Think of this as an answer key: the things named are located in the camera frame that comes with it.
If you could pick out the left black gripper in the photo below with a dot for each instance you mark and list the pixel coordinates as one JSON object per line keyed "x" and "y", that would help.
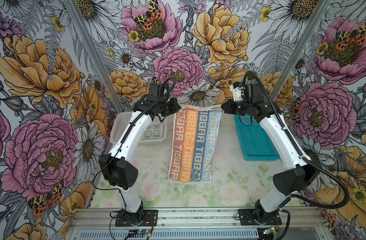
{"x": 175, "y": 107}

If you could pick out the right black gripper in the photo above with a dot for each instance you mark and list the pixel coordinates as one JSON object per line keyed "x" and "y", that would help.
{"x": 230, "y": 110}

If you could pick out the blue and cream towel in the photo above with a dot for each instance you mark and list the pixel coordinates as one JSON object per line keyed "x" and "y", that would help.
{"x": 153, "y": 132}

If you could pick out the white plastic basket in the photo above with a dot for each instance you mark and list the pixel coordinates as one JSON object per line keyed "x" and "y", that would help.
{"x": 121, "y": 123}

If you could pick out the teal plastic basket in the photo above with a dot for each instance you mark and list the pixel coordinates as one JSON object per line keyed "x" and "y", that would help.
{"x": 254, "y": 141}

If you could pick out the pink and cream towel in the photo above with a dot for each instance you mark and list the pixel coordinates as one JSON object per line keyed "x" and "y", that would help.
{"x": 194, "y": 140}

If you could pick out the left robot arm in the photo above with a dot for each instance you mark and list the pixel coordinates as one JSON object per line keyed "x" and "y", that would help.
{"x": 116, "y": 166}

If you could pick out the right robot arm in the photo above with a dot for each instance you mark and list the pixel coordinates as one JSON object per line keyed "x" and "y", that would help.
{"x": 297, "y": 174}

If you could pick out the green circuit board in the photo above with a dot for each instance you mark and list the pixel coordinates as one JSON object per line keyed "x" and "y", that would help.
{"x": 139, "y": 232}

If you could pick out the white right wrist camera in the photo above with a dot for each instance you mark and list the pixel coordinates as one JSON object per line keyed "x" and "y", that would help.
{"x": 237, "y": 91}

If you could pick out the right aluminium corner post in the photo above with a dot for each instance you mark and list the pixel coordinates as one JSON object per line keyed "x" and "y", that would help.
{"x": 314, "y": 22}

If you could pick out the aluminium corner post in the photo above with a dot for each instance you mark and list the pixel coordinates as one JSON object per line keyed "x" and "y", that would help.
{"x": 88, "y": 41}
{"x": 314, "y": 22}

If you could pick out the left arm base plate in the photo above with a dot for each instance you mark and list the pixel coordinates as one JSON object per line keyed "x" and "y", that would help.
{"x": 143, "y": 218}

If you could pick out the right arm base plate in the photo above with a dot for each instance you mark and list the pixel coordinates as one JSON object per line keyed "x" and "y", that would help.
{"x": 253, "y": 217}

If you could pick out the aluminium front rail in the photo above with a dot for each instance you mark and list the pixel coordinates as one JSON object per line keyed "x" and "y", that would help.
{"x": 298, "y": 223}

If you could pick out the left aluminium corner post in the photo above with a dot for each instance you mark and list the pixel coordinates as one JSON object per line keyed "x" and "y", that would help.
{"x": 88, "y": 41}

